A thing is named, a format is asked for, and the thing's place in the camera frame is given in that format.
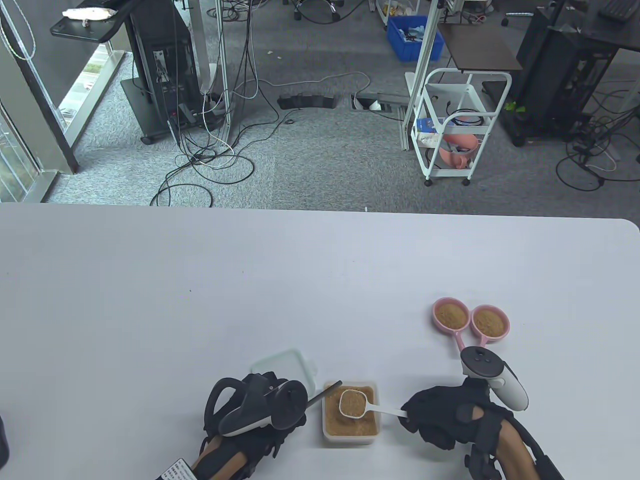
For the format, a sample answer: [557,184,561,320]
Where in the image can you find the person's left hand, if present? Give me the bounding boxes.
[192,371,308,480]

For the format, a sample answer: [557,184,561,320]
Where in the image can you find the person's right hand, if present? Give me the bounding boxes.
[398,377,516,451]

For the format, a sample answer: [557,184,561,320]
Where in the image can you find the white plastic coffee spoon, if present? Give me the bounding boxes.
[339,389,408,418]

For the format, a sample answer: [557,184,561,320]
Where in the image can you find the grey disposable spoon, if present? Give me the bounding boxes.
[306,381,343,408]

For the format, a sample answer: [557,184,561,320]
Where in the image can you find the clear plastic sugar container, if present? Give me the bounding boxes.
[321,381,379,447]

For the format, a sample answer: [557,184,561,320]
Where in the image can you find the clear container lid green seal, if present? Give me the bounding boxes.
[250,348,319,396]

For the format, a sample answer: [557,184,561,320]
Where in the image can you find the scooped brown sugar granules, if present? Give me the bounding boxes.
[435,303,468,331]
[341,391,367,416]
[473,310,505,337]

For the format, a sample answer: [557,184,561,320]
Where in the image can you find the person's left forearm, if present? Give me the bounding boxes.
[192,435,248,480]

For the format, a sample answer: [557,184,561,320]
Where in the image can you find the person's right forearm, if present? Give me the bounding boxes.
[495,417,541,480]

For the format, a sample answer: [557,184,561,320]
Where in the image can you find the black white hand controller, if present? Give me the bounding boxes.
[460,346,529,412]
[204,374,309,437]

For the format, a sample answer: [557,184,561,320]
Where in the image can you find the black wrist band white label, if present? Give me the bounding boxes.
[155,459,193,480]
[530,452,566,480]

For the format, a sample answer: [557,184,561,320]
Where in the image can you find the pink plastic basin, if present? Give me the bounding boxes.
[438,132,479,168]

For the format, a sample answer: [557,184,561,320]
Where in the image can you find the white rolling cart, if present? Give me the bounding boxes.
[413,68,513,187]

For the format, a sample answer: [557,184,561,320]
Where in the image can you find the grey floor socket box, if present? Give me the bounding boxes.
[351,91,408,113]

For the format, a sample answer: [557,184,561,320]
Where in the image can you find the black power strip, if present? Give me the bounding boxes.
[277,93,338,110]

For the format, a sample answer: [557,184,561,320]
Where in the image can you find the blue plastic bin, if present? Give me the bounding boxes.
[386,15,446,63]

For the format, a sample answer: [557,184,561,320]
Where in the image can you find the brown top stand table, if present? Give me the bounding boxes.
[438,22,524,72]

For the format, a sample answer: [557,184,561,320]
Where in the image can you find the black computer rack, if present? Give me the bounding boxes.
[500,5,621,147]

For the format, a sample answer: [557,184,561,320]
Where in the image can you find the black desk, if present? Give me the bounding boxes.
[575,0,640,51]

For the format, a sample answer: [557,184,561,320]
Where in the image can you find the office chair wheel base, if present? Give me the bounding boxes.
[291,0,346,23]

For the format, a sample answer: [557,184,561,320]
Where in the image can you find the black wheeled equipment stand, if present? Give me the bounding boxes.
[120,0,231,146]

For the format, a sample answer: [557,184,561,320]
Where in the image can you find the black keyboard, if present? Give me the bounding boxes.
[597,0,640,22]

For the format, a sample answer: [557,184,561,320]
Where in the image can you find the black tray shelf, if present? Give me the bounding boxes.
[50,7,131,42]

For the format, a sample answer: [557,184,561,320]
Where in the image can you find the white cloth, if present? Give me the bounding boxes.
[62,7,119,23]

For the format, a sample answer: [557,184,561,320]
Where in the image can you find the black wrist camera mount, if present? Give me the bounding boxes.
[462,440,501,480]

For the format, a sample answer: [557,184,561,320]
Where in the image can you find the pink handled ceramic dish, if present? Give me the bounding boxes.
[470,304,511,349]
[432,297,472,352]

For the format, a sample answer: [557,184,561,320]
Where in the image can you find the tangle of floor cables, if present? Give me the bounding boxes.
[556,80,640,192]
[150,0,373,207]

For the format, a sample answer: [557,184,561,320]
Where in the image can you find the silver metal frame post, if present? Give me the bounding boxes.
[400,0,443,151]
[216,0,232,146]

